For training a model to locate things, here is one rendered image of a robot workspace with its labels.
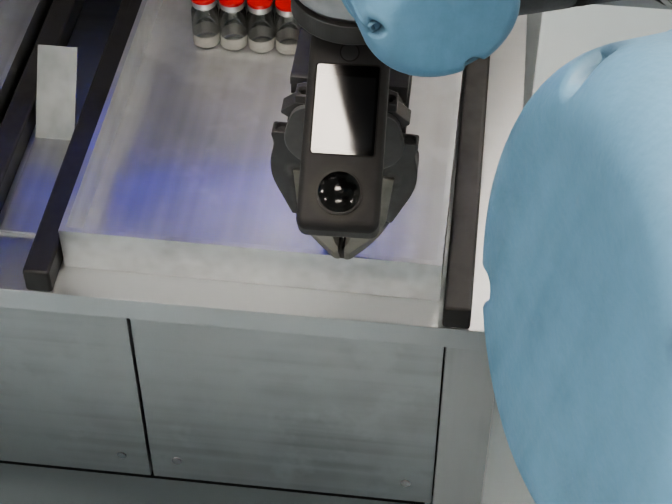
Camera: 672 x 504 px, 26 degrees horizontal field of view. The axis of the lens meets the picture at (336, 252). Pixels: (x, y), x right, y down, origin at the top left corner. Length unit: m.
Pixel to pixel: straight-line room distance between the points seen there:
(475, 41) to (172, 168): 0.46
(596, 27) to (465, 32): 2.05
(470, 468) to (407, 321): 0.81
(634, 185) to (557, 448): 0.07
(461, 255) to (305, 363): 0.68
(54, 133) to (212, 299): 0.21
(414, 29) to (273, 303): 0.37
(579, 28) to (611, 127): 2.40
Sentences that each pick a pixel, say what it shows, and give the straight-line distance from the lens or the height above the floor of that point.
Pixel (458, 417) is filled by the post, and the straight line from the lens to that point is 1.70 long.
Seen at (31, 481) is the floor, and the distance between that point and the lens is 2.01.
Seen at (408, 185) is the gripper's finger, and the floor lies 1.00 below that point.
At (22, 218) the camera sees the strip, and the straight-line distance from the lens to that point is 1.06.
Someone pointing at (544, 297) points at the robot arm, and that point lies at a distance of 0.33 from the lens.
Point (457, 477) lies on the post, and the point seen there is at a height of 0.15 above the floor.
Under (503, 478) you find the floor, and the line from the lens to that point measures 1.98.
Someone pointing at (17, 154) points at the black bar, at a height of 0.89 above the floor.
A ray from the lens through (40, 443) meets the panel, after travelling 1.87.
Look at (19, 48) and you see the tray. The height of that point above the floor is 0.91.
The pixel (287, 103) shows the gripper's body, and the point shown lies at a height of 1.05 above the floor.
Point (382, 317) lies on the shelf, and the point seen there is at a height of 0.88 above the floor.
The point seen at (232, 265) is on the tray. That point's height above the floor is 0.90.
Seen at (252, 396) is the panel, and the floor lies 0.27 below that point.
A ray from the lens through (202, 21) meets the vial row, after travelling 1.17.
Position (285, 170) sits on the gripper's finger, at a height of 1.00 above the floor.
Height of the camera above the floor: 1.61
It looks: 46 degrees down
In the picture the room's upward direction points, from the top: straight up
